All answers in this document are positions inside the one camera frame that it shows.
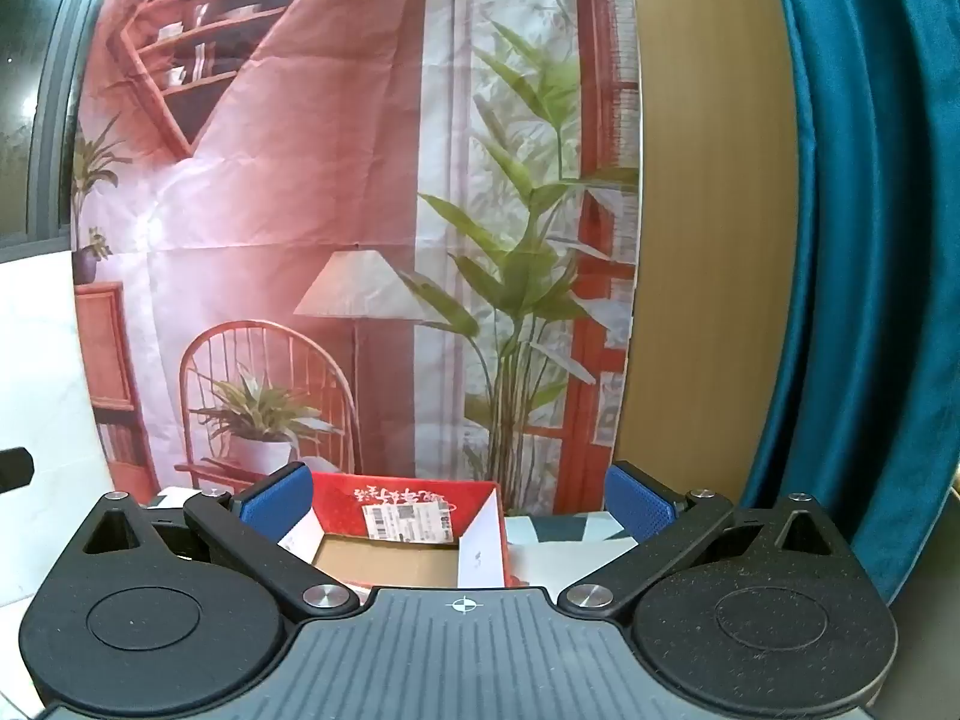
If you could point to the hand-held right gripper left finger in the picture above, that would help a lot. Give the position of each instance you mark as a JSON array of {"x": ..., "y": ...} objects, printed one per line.
[{"x": 276, "y": 501}]

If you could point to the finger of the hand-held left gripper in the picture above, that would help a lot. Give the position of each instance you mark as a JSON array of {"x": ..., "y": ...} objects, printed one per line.
[{"x": 16, "y": 468}]

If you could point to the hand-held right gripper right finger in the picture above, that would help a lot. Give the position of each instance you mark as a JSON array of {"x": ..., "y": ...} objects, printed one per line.
[{"x": 639, "y": 501}]

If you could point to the red cardboard box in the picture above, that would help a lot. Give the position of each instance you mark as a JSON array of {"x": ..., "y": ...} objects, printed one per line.
[{"x": 337, "y": 504}]

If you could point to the geometric patterned table mat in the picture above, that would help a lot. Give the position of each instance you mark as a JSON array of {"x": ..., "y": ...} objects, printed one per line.
[{"x": 570, "y": 526}]

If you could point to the wooden panel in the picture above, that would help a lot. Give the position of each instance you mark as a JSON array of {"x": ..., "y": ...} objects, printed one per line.
[{"x": 712, "y": 240}]

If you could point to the teal curtain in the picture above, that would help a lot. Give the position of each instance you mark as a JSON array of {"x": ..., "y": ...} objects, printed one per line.
[{"x": 885, "y": 240}]

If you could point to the printed room scene wall backdrop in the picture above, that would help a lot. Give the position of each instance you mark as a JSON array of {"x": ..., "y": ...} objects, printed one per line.
[{"x": 300, "y": 165}]

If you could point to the grey window frame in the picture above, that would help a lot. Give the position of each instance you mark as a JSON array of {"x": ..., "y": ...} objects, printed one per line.
[{"x": 67, "y": 90}]

